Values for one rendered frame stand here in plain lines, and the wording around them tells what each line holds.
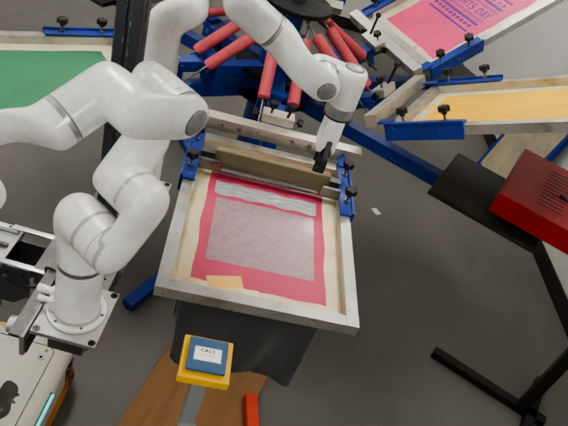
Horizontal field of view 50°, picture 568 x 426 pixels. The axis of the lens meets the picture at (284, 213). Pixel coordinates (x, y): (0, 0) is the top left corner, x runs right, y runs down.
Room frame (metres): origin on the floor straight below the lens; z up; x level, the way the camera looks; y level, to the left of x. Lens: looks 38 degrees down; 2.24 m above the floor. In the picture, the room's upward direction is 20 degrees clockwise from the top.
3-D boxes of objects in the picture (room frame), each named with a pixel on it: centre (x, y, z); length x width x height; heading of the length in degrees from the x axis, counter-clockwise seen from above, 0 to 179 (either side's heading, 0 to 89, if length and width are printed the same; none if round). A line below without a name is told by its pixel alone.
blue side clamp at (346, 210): (1.82, -0.18, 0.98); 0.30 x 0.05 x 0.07; 11
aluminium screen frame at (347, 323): (1.53, 0.05, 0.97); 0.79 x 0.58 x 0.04; 11
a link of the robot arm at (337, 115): (1.40, -0.04, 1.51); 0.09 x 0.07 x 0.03; 7
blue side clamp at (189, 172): (1.71, 0.37, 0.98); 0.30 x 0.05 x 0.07; 11
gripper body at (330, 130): (1.40, -0.04, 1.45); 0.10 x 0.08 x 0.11; 7
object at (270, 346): (1.24, -0.01, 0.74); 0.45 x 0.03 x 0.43; 101
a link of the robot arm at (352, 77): (1.39, 0.00, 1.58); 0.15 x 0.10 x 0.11; 108
